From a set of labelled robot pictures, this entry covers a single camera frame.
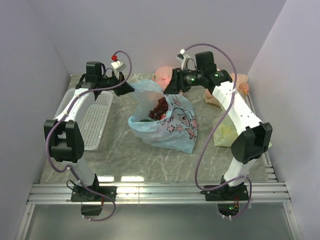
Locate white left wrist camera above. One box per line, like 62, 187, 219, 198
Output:
111, 60, 127, 72

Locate pink tied plastic bag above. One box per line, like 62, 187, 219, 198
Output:
152, 66, 174, 90

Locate aluminium front rail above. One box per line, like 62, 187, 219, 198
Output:
27, 182, 291, 205

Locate dark red fake grapes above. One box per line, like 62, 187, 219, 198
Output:
148, 97, 169, 121

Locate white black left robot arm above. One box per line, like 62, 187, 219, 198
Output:
44, 59, 134, 201

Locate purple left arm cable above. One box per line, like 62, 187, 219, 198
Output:
44, 50, 133, 222

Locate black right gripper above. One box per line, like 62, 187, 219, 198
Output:
162, 67, 203, 95

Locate blue printed plastic bag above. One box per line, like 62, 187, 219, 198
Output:
127, 79, 198, 154

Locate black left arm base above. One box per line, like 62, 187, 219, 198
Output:
70, 185, 117, 217

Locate white plastic perforated basket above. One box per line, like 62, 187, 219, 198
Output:
54, 88, 113, 151

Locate orange tied plastic bag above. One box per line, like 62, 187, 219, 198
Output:
203, 74, 250, 107

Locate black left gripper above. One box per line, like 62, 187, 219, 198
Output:
98, 70, 135, 97

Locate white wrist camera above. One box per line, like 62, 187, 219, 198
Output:
176, 49, 191, 70
111, 60, 127, 72

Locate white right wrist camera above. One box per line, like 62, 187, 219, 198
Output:
176, 49, 191, 70

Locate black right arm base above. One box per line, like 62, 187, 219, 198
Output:
200, 183, 252, 220

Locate green yellow tied plastic bag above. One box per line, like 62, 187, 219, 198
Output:
212, 116, 273, 149

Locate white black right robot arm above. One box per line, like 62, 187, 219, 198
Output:
164, 49, 273, 200

